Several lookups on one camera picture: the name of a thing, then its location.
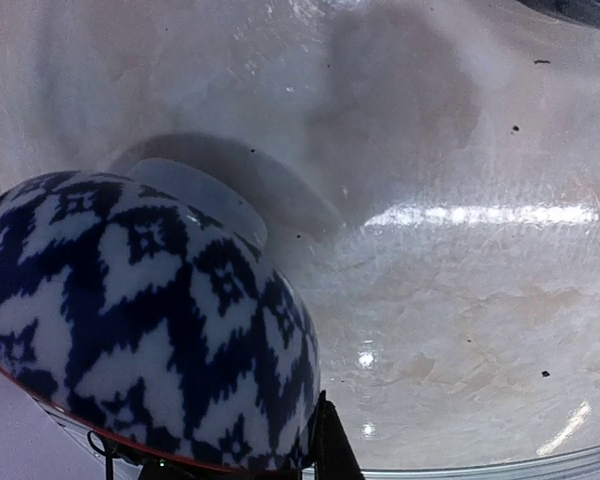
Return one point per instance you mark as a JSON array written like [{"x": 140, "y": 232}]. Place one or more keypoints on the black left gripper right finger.
[{"x": 333, "y": 455}]

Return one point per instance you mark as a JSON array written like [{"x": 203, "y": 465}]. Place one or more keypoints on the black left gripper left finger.
[{"x": 120, "y": 460}]

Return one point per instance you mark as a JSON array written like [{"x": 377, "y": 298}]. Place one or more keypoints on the blue white patterned bowl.
[{"x": 149, "y": 321}]

